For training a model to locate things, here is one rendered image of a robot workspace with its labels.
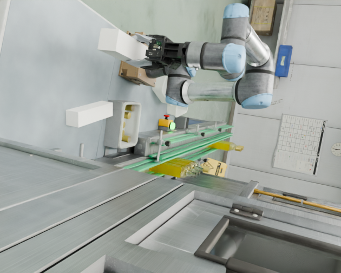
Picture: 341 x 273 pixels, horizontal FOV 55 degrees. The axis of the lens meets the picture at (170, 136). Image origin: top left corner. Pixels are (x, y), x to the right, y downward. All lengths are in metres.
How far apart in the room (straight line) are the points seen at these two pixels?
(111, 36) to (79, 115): 0.45
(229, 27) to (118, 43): 0.33
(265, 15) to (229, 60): 6.26
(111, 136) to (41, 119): 0.42
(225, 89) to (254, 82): 0.14
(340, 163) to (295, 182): 0.97
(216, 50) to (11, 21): 0.63
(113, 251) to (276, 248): 0.27
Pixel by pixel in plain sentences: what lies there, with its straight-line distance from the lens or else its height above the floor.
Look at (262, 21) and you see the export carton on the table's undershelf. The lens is 7.12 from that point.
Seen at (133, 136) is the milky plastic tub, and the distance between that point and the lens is 1.71.
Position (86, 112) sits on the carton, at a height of 0.81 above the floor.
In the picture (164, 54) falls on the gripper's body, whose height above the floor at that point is 1.22.
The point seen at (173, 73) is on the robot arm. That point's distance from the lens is 1.61.
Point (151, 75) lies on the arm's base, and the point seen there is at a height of 0.88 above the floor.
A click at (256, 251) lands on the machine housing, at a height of 1.59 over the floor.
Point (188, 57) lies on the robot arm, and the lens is 0.94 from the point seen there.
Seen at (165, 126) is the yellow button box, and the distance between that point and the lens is 2.11.
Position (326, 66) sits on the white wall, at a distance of 7.56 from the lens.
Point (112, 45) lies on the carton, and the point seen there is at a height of 1.09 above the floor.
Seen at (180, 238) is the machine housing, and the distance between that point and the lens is 0.53.
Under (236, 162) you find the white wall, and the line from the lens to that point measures 7.76.
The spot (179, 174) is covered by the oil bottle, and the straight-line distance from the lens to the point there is 1.75.
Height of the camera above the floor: 1.62
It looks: 22 degrees down
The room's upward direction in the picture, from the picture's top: 101 degrees clockwise
